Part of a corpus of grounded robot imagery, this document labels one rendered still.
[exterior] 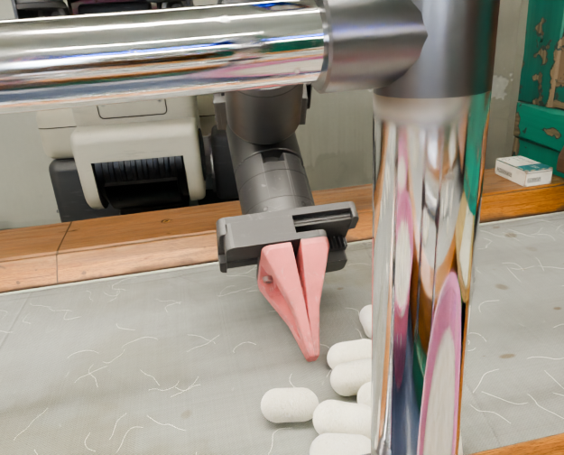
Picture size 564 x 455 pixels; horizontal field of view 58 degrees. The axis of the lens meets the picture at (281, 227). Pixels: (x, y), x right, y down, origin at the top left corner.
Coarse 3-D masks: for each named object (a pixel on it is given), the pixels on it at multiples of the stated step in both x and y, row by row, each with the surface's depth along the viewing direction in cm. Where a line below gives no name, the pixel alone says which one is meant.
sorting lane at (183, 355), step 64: (512, 256) 49; (0, 320) 44; (64, 320) 43; (128, 320) 42; (192, 320) 42; (256, 320) 41; (320, 320) 40; (512, 320) 39; (0, 384) 36; (64, 384) 35; (128, 384) 35; (192, 384) 34; (256, 384) 34; (320, 384) 34; (512, 384) 32; (0, 448) 30; (64, 448) 30; (128, 448) 29; (192, 448) 29; (256, 448) 29
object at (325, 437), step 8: (320, 440) 27; (328, 440) 26; (336, 440) 26; (344, 440) 26; (352, 440) 26; (360, 440) 26; (368, 440) 27; (312, 448) 27; (320, 448) 26; (328, 448) 26; (336, 448) 26; (344, 448) 26; (352, 448) 26; (360, 448) 26; (368, 448) 26
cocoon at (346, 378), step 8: (360, 360) 32; (368, 360) 32; (336, 368) 32; (344, 368) 32; (352, 368) 32; (360, 368) 32; (368, 368) 32; (336, 376) 32; (344, 376) 31; (352, 376) 31; (360, 376) 31; (368, 376) 31; (336, 384) 32; (344, 384) 31; (352, 384) 31; (360, 384) 31; (344, 392) 31; (352, 392) 31
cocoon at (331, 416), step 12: (324, 408) 29; (336, 408) 28; (348, 408) 28; (360, 408) 28; (324, 420) 28; (336, 420) 28; (348, 420) 28; (360, 420) 28; (324, 432) 28; (336, 432) 28; (348, 432) 28; (360, 432) 28
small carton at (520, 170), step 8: (496, 160) 64; (504, 160) 63; (512, 160) 63; (520, 160) 63; (528, 160) 62; (496, 168) 64; (504, 168) 62; (512, 168) 61; (520, 168) 60; (528, 168) 59; (536, 168) 59; (544, 168) 59; (552, 168) 59; (504, 176) 63; (512, 176) 61; (520, 176) 60; (528, 176) 59; (536, 176) 59; (544, 176) 59; (520, 184) 60; (528, 184) 59; (536, 184) 59
